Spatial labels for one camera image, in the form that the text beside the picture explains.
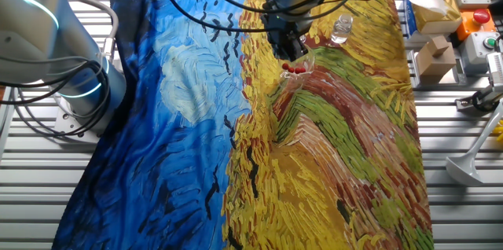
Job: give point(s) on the brown cardboard box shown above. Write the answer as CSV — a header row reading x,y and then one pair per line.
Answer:
x,y
434,59

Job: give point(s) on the red bulb glass dropper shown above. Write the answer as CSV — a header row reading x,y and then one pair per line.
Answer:
x,y
285,66
302,70
297,70
291,69

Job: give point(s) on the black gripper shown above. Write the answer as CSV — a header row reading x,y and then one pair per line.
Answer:
x,y
283,28

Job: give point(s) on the black table clamp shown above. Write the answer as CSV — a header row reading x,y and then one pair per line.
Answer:
x,y
477,100

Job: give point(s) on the orange box red button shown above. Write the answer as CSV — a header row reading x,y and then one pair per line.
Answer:
x,y
477,22

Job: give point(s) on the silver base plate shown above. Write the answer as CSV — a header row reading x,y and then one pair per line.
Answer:
x,y
67,124

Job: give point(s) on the white plastic ladle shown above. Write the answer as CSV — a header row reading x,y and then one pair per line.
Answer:
x,y
465,167

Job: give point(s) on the clear glass bottle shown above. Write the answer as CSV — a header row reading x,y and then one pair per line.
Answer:
x,y
342,30

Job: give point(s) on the Van Gogh painting tablecloth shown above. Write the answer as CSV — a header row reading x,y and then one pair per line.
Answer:
x,y
177,144

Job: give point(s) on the clear glass beaker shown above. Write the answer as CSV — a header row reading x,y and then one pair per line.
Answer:
x,y
298,81

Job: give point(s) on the yellow blue tissue pack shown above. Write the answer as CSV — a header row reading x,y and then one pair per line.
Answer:
x,y
432,6

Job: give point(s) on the yellow plastic piece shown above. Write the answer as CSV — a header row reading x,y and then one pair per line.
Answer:
x,y
499,132

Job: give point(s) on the silver clamp mounted camera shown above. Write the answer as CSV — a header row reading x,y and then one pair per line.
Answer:
x,y
496,71

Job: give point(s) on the grey base conduit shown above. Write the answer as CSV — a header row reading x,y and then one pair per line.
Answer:
x,y
114,16

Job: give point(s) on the grey box green button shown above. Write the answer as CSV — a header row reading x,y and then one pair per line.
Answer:
x,y
477,47

